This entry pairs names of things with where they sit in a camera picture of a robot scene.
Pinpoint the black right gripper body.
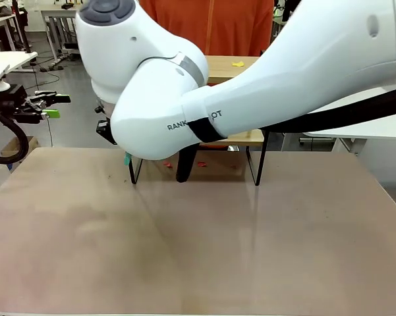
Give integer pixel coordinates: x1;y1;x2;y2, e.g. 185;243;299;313
96;118;119;146

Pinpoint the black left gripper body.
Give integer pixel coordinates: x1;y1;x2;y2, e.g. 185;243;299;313
0;84;30;125

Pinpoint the black metal wooden two-tier shelf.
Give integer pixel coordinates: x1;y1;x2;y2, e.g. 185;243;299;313
128;55;268;187

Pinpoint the brown cardboard box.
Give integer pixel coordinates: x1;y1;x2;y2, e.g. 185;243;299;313
0;136;41;157

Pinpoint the white desk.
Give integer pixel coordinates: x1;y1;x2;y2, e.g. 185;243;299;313
0;51;39;87

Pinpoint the person in orange jacket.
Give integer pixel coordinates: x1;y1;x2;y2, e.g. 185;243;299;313
140;0;275;57

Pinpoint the large white table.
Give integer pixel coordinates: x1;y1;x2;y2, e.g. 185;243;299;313
281;87;396;155

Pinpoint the black left arm cable sleeve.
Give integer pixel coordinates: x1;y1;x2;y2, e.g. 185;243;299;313
0;108;30;165

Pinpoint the black arm cable sleeve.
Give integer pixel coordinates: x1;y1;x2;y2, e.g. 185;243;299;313
175;82;396;184
0;108;30;165

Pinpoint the white workbench with metal frame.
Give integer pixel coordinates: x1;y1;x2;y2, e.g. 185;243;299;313
40;3;83;65

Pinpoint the black right arm cable sleeve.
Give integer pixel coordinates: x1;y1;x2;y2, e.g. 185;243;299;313
175;82;396;184

